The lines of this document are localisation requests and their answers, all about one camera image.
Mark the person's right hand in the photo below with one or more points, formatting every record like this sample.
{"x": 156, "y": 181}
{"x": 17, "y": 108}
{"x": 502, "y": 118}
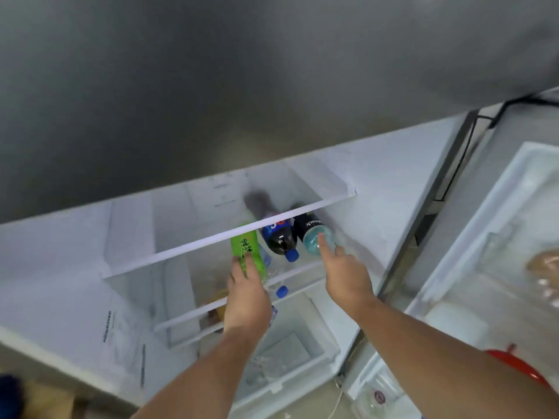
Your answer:
{"x": 347, "y": 283}

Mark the person's left hand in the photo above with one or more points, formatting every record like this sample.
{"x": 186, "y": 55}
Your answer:
{"x": 246, "y": 301}

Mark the green drink bottle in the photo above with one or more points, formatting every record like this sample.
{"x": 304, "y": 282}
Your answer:
{"x": 244, "y": 242}

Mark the clear bottle with black cap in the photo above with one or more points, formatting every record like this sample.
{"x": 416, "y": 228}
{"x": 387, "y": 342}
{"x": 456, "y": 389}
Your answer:
{"x": 308, "y": 226}

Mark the Pepsi cola bottle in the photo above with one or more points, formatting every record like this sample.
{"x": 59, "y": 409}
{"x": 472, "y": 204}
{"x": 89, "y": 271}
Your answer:
{"x": 279, "y": 239}

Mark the silver refrigerator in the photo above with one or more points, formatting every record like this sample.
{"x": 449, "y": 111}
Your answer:
{"x": 174, "y": 82}

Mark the person's right forearm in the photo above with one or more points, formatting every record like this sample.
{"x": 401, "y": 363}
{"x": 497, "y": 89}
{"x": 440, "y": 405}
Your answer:
{"x": 436, "y": 366}

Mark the person's left forearm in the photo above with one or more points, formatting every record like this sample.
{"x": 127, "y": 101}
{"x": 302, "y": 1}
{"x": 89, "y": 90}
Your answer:
{"x": 205, "y": 379}

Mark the orange yellow bottle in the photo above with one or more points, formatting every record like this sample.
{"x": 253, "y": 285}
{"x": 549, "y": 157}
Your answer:
{"x": 217, "y": 305}

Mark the clear crisper drawer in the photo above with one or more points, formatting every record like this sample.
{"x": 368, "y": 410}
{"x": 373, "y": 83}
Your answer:
{"x": 314, "y": 336}

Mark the clear plastic container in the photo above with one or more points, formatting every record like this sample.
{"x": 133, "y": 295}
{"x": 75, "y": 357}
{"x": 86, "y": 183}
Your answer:
{"x": 380, "y": 399}

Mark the red round item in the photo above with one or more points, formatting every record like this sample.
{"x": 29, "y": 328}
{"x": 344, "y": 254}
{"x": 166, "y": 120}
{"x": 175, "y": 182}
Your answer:
{"x": 515, "y": 362}

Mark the brown food pack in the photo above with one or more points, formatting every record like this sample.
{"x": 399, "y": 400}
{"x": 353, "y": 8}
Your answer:
{"x": 546, "y": 266}

